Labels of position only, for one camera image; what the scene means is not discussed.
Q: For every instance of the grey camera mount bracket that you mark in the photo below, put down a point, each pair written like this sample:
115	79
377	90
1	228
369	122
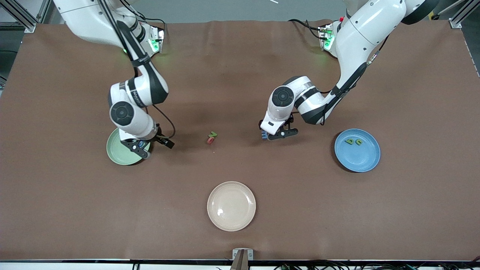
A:
242	257

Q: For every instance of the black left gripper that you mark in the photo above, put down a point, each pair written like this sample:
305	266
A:
287	122

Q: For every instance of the black stand leg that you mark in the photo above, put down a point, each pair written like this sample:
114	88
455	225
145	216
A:
435	17

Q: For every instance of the blue plate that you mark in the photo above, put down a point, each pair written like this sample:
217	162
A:
356	157

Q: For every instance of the green plate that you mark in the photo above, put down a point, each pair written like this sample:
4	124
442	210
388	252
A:
116	153

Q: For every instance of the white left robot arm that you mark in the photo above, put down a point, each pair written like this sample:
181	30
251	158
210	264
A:
360	33

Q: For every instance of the brown table mat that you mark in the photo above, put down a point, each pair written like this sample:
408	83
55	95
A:
75	210

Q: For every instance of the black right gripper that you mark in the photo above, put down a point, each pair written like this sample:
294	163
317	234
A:
158	136

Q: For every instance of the aluminium frame profile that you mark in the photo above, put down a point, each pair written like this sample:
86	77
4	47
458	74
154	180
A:
28	24
455	23
44	11

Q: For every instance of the beige plate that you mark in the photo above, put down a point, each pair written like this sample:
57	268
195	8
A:
231	206

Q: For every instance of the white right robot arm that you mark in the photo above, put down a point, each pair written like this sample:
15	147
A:
93	18

